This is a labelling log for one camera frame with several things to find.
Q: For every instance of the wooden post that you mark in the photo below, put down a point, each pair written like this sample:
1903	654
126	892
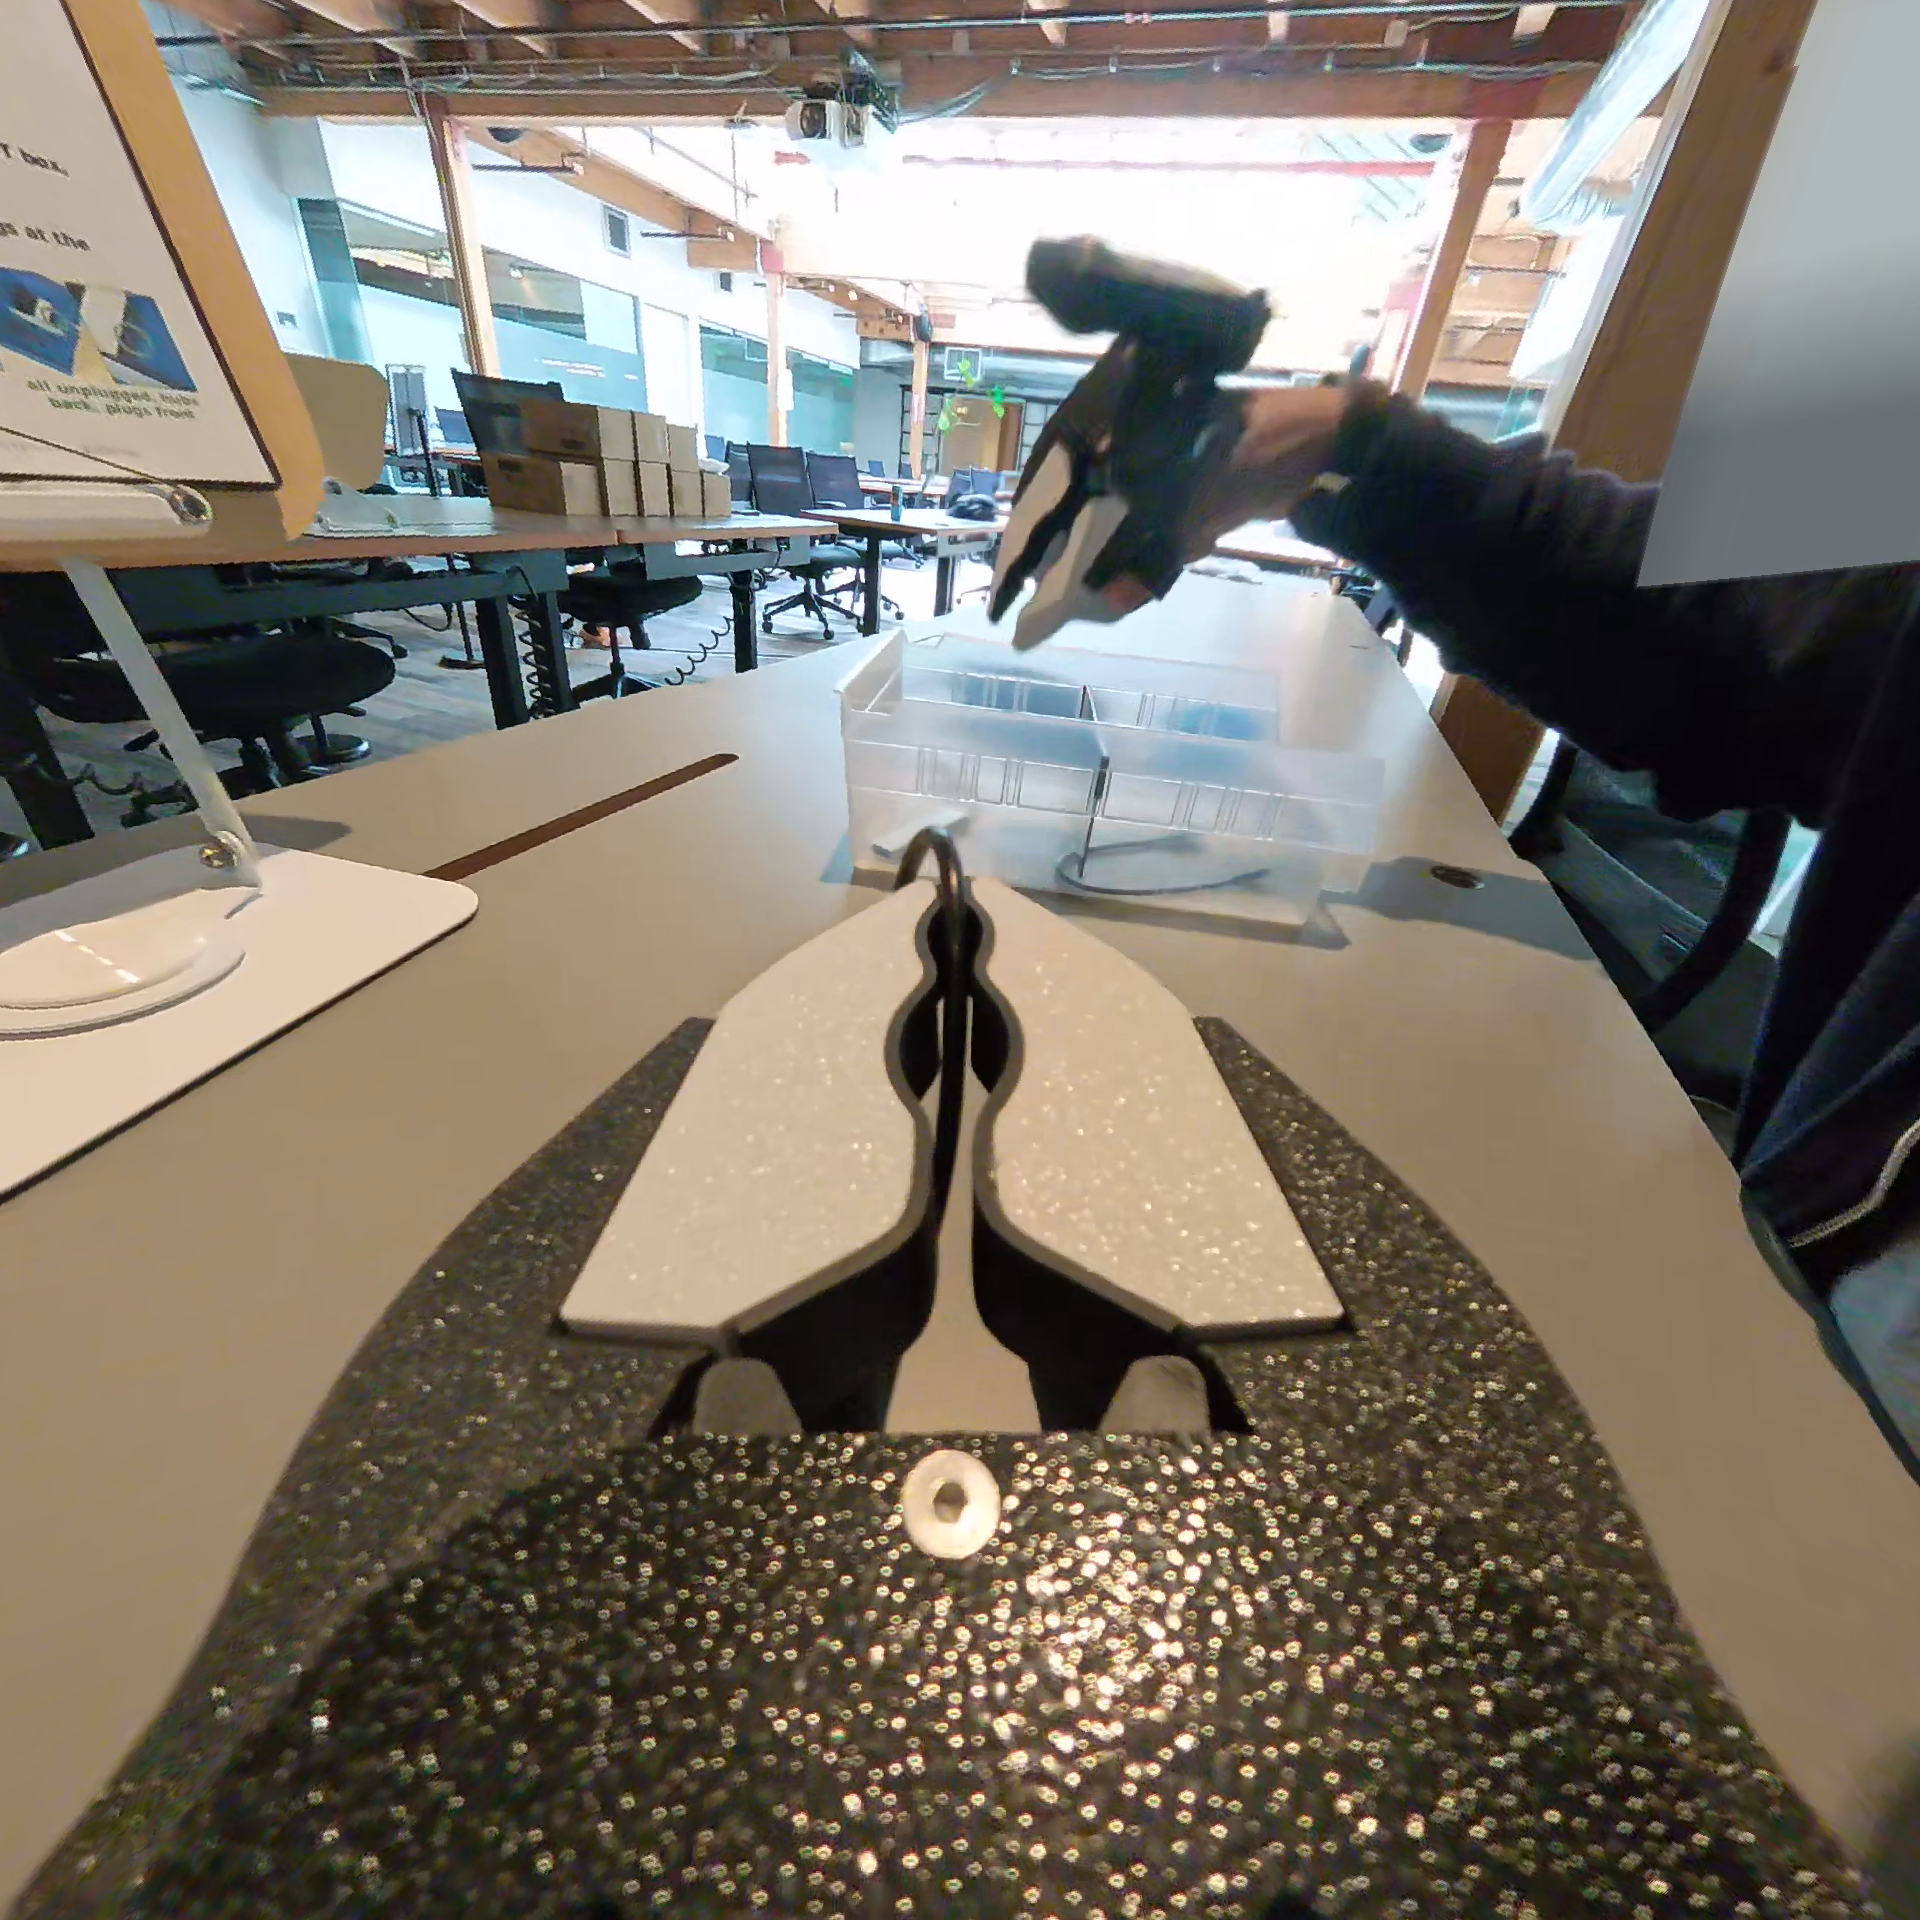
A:
1680	224

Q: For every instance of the row of cardboard boxes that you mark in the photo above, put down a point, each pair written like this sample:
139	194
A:
569	451

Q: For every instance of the clear plastic organizer box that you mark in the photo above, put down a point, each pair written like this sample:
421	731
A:
1201	809

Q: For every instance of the printed instruction sheet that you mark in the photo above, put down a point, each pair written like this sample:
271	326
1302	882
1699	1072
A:
89	224

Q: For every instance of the long wood top desk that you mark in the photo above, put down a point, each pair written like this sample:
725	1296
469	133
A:
704	528

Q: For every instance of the person's torso in zip jacket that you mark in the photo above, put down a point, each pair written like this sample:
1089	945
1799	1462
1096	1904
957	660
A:
1861	1049

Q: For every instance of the black monitor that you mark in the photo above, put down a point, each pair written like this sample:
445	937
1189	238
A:
488	402

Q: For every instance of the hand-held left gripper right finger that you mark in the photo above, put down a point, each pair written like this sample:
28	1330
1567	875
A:
1155	1170

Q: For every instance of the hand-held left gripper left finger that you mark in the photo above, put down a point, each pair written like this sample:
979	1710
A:
751	1170

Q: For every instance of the person's right hand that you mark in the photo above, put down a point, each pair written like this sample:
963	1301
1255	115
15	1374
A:
1291	451

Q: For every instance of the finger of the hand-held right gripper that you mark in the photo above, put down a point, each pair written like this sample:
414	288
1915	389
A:
1079	578
1049	494

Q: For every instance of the black office chair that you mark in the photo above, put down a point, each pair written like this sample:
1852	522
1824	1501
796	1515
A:
781	480
629	592
271	675

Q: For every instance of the wood top office desk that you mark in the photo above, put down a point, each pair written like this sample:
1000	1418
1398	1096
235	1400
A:
902	522

